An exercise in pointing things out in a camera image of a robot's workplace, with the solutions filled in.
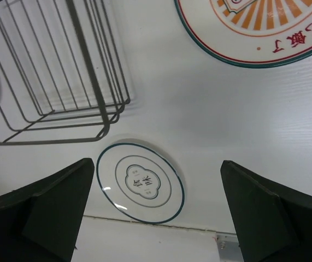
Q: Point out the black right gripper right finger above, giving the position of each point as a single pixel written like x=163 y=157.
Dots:
x=272 y=222

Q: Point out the large orange sunburst plate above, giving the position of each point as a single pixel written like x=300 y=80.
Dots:
x=250 y=34

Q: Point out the grey wire dish rack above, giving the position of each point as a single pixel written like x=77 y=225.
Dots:
x=62 y=73

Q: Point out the metal table bracket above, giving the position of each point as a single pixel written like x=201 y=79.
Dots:
x=228 y=247

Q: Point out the small white green-rimmed plate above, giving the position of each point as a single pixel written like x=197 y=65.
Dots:
x=140 y=183

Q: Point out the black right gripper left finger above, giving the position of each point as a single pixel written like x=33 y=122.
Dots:
x=41 y=221

